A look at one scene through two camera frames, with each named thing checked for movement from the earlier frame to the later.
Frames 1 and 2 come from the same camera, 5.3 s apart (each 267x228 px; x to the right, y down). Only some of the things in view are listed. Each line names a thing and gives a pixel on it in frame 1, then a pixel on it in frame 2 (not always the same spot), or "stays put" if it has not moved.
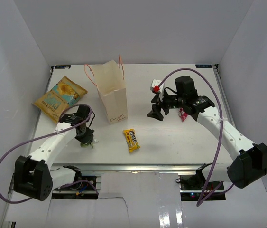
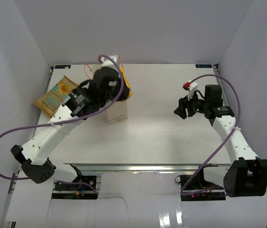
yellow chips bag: (51, 102) stays put
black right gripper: (156, 113) → (183, 103)
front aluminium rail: (94, 169) stays put
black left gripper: (88, 138) → (124, 94)
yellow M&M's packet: (132, 139) → (126, 81)
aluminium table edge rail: (224, 96) stays put
